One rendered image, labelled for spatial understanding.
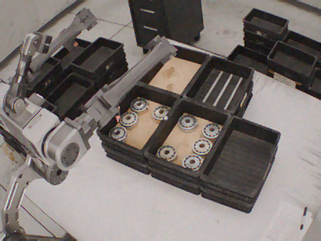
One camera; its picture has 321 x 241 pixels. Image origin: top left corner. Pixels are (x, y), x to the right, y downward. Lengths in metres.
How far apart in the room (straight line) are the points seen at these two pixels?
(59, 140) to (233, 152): 0.99
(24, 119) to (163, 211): 0.92
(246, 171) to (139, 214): 0.59
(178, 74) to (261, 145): 0.72
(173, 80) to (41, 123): 1.19
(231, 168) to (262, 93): 0.70
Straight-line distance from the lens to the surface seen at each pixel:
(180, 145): 1.89
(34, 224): 2.88
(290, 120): 2.20
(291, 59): 2.99
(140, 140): 1.94
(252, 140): 1.91
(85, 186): 2.02
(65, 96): 3.03
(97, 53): 3.16
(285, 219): 1.83
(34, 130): 1.21
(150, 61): 1.33
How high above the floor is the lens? 2.35
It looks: 49 degrees down
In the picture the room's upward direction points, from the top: 11 degrees counter-clockwise
